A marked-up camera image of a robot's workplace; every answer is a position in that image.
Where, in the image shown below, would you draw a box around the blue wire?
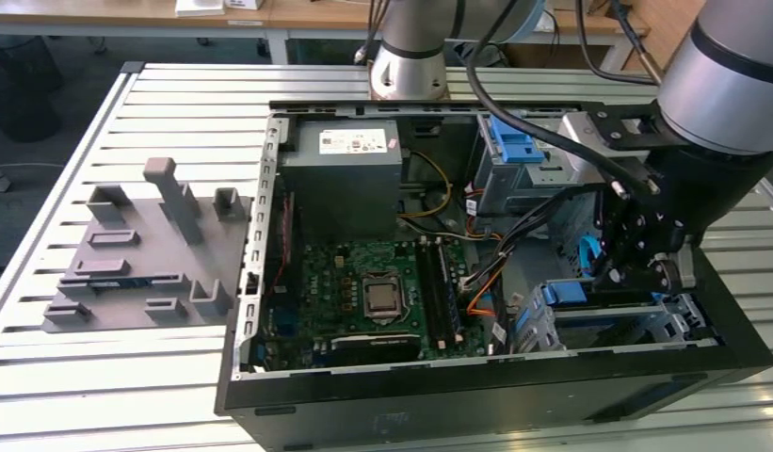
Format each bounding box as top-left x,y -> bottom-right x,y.
575,234 -> 606,280

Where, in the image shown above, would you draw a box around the silver CPU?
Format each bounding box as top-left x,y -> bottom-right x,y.
363,282 -> 399,315

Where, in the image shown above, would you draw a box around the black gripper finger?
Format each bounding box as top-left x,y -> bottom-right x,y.
642,244 -> 699,291
590,195 -> 652,291

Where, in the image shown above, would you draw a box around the wooden cabinet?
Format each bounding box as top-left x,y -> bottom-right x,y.
620,0 -> 707,89

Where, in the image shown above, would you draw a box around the long wooden desk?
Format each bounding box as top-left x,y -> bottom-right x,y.
0,0 -> 387,65

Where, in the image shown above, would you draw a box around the black camera bracket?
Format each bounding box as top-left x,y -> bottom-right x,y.
595,103 -> 670,152

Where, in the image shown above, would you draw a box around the grey parts rack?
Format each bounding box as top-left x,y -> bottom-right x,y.
39,157 -> 255,335

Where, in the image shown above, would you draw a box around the yellow wire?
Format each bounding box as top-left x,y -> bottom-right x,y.
398,149 -> 454,220

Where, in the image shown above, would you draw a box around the large white box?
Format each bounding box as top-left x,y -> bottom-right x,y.
175,0 -> 225,18

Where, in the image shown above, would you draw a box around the green motherboard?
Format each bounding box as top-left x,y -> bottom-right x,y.
259,237 -> 487,368

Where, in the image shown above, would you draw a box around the grey power supply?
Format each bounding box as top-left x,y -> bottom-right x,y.
278,117 -> 404,241

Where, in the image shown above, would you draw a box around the RAM stick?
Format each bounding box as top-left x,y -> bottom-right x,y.
436,244 -> 467,347

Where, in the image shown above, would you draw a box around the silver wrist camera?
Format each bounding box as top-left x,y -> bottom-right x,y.
558,112 -> 619,175

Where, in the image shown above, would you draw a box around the blue plastic latch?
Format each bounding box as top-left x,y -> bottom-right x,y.
484,115 -> 547,165

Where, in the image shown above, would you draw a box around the CPU socket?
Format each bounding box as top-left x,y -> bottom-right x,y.
356,269 -> 410,327

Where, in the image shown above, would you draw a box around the black graphics card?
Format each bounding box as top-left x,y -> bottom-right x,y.
327,331 -> 422,366

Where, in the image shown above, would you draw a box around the black PC case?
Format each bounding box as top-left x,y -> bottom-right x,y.
212,99 -> 773,452

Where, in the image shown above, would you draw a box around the orange wire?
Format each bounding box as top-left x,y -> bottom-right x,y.
466,270 -> 506,316

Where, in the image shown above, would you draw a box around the black wire bundle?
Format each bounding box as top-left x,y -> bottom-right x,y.
466,187 -> 607,283

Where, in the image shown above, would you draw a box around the metal optical drive cage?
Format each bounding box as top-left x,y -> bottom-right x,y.
472,112 -> 612,216

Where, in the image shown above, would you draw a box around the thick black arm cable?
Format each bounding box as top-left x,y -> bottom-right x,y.
463,0 -> 663,197

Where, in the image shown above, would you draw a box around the short wooden desk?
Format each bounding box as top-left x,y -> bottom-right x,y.
535,8 -> 651,72

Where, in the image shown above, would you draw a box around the black bin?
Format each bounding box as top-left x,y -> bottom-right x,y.
0,35 -> 65,142

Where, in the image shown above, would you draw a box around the red wire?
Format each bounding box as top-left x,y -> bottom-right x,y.
272,192 -> 296,296

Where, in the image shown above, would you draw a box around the metal disk bay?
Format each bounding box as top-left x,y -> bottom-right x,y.
514,275 -> 707,352

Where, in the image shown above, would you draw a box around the hard disk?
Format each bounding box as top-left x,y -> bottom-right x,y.
544,278 -> 667,312

